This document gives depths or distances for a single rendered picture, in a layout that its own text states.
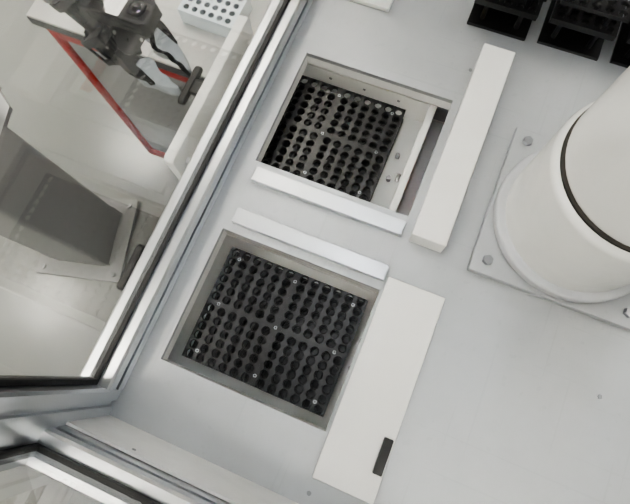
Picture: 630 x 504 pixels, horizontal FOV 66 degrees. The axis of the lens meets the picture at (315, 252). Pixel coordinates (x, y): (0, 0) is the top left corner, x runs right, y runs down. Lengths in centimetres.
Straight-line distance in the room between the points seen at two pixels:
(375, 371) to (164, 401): 28
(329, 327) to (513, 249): 27
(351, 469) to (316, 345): 17
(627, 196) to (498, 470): 37
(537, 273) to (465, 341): 13
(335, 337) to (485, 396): 22
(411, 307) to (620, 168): 31
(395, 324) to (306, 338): 14
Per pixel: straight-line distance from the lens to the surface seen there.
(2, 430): 54
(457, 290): 69
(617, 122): 50
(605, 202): 53
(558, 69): 88
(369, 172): 78
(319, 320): 71
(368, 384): 65
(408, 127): 89
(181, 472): 60
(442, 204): 68
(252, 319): 72
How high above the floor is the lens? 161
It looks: 75 degrees down
